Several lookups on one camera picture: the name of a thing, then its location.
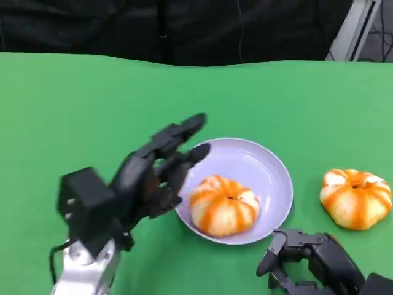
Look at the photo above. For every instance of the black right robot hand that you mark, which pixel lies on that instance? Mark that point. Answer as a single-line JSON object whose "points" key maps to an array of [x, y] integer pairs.
{"points": [[328, 264]]}

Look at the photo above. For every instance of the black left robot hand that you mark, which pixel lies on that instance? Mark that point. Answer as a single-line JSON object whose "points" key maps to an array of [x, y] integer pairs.
{"points": [[138, 178]]}

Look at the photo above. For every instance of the green table cloth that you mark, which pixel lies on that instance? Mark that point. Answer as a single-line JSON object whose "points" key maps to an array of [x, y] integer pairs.
{"points": [[92, 107]]}

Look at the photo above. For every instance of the lilac plate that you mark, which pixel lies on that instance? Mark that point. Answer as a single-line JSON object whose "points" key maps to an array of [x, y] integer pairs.
{"points": [[251, 166]]}

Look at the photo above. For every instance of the silver aluminium frame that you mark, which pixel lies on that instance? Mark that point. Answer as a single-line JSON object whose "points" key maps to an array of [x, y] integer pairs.
{"points": [[353, 30]]}

